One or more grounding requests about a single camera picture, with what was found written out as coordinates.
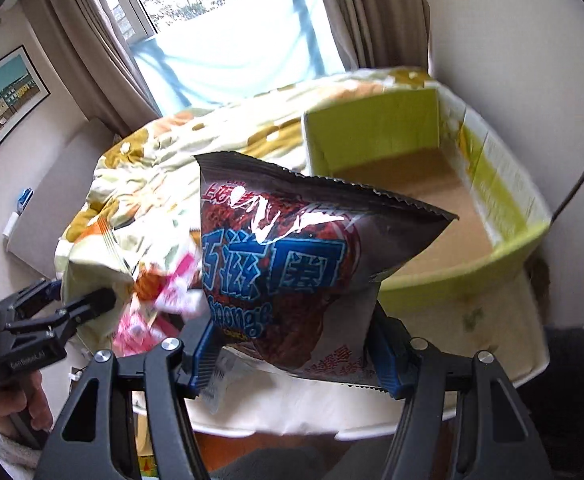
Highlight pink striped snack bag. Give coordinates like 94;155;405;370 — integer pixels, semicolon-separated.
113;250;207;356

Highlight dark red sponge cake bag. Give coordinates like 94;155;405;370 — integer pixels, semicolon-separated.
196;151;453;386

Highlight white fluffy sleeve forearm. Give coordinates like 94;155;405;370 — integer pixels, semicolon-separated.
0;433;40;480

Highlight left hand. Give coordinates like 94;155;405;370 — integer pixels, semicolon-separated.
0;372;53;440

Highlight white headboard panel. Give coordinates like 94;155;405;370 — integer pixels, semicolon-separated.
7;118;114;278

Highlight white grey printed snack bag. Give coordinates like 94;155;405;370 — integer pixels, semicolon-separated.
202;348;257;414

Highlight green cardboard box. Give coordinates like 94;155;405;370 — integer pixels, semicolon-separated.
300;86;553;313

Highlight floral striped quilt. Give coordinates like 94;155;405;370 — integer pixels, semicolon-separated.
53;65;438;311

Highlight framed street painting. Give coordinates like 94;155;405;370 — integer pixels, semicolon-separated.
0;46;50;146

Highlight left beige curtain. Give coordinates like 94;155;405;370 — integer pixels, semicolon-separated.
20;0;159;136

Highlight beige curtain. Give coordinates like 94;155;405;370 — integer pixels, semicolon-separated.
322;0;429;70
20;0;159;136

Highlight light blue cloth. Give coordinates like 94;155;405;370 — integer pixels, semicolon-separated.
132;0;344;115

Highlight right beige curtain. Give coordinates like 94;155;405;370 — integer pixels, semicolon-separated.
322;0;429;70

